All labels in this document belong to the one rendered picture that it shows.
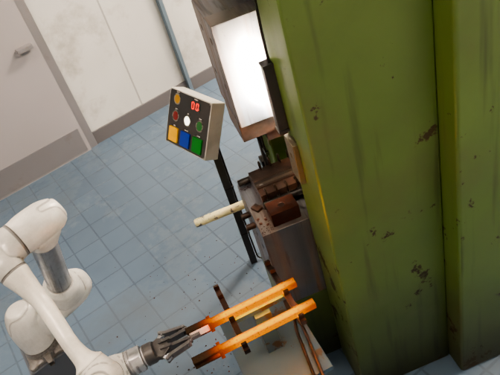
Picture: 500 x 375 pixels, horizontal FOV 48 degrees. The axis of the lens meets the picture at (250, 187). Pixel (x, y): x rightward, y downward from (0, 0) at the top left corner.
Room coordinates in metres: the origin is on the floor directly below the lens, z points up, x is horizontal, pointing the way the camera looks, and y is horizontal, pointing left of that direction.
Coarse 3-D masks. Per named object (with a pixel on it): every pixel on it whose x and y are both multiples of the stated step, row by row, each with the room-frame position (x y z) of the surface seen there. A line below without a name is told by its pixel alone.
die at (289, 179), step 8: (288, 160) 1.99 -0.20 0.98; (264, 168) 1.99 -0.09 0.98; (272, 168) 1.96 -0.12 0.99; (280, 168) 1.94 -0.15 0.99; (288, 168) 1.91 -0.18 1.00; (256, 176) 1.94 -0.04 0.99; (264, 176) 1.92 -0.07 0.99; (288, 176) 1.86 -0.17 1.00; (264, 184) 1.86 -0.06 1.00; (272, 184) 1.85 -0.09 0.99; (280, 184) 1.84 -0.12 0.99; (288, 184) 1.82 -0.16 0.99; (296, 184) 1.81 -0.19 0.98; (256, 192) 1.91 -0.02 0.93; (264, 192) 1.82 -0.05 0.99; (272, 192) 1.80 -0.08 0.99; (280, 192) 1.81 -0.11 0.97; (264, 200) 1.80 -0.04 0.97; (264, 208) 1.80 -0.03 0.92
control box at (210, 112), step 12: (180, 96) 2.50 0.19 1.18; (192, 96) 2.42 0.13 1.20; (204, 96) 2.43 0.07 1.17; (180, 108) 2.48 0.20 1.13; (204, 108) 2.33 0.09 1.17; (216, 108) 2.30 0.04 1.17; (168, 120) 2.53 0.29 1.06; (180, 120) 2.45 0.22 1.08; (192, 120) 2.38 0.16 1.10; (204, 120) 2.31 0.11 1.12; (216, 120) 2.29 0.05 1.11; (168, 132) 2.51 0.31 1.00; (180, 132) 2.43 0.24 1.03; (192, 132) 2.35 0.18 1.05; (204, 132) 2.28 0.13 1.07; (216, 132) 2.28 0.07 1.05; (204, 144) 2.26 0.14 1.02; (216, 144) 2.27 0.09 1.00; (204, 156) 2.23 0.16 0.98; (216, 156) 2.26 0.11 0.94
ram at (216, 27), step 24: (192, 0) 2.04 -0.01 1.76; (216, 0) 1.96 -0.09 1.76; (240, 0) 1.89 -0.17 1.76; (216, 24) 1.76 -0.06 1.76; (240, 24) 1.76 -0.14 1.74; (216, 48) 1.76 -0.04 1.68; (240, 48) 1.76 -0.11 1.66; (216, 72) 1.98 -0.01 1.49; (240, 72) 1.75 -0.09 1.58; (240, 96) 1.75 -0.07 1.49; (264, 96) 1.76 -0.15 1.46; (240, 120) 1.75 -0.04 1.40
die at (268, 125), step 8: (232, 120) 1.94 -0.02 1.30; (264, 120) 1.81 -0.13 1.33; (272, 120) 1.81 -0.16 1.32; (240, 128) 1.80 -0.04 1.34; (248, 128) 1.80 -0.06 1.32; (256, 128) 1.80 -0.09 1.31; (264, 128) 1.81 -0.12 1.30; (272, 128) 1.81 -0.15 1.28; (240, 136) 1.84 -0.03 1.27; (248, 136) 1.80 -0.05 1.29; (256, 136) 1.80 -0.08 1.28
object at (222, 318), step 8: (288, 280) 1.35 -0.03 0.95; (272, 288) 1.34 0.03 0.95; (280, 288) 1.33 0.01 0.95; (288, 288) 1.33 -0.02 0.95; (256, 296) 1.33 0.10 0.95; (264, 296) 1.32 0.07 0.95; (272, 296) 1.31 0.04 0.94; (240, 304) 1.31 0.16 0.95; (248, 304) 1.30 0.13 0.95; (256, 304) 1.30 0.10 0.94; (224, 312) 1.30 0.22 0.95; (232, 312) 1.29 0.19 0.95; (240, 312) 1.29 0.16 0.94; (208, 320) 1.29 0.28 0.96; (216, 320) 1.28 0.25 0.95; (224, 320) 1.28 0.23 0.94; (192, 328) 1.27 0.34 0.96
